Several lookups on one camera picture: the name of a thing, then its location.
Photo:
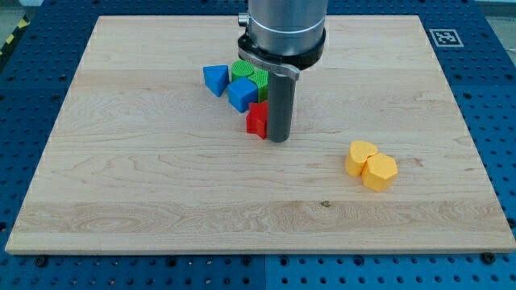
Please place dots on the black yellow hazard tape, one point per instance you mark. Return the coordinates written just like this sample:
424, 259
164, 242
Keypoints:
15, 36

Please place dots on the green round block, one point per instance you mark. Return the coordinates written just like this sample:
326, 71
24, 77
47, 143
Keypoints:
241, 68

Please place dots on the blue triangular block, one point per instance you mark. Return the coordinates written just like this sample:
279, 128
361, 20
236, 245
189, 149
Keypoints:
216, 78

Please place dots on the wooden board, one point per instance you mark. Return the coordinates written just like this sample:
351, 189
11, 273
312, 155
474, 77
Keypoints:
144, 160

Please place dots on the blue cube block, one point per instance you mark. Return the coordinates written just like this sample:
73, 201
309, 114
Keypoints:
241, 93

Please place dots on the yellow hexagon block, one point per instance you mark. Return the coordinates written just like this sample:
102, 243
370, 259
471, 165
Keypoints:
380, 171

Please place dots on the white fiducial marker tag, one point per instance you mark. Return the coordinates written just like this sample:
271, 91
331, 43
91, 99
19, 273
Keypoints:
446, 38

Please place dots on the yellow heart block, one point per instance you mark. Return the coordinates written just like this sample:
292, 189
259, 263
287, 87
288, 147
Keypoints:
358, 153

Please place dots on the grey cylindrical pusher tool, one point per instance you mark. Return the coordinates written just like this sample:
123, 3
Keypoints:
281, 92

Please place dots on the green ribbed block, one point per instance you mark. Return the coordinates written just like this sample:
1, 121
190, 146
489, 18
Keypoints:
260, 79

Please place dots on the red star block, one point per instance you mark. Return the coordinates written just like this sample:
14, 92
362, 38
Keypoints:
256, 120

